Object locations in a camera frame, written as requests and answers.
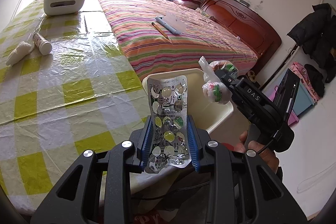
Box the silver pill blister pack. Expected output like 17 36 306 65
147 75 191 173

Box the clear plastic trash bag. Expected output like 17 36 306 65
198 56 239 105

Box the white pill bottle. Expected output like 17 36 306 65
32 32 52 56

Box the white tissue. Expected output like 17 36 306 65
6 41 35 66

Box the cream plastic trash bin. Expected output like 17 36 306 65
142 68 234 134

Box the person right hand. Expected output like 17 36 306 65
233 130 281 175

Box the pink patterned cloth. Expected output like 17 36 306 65
290 62 325 103

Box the yellow checkered tablecloth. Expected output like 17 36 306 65
1 0 150 214

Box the wooden red headboard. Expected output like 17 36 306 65
201 0 282 74

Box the black jacket hanging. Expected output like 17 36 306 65
288 3 335 83

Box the striped pink bed sheet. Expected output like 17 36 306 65
98 0 258 80

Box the yellow pencil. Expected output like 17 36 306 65
151 22 169 40

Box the white tissue box organizer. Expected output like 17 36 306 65
43 0 85 16

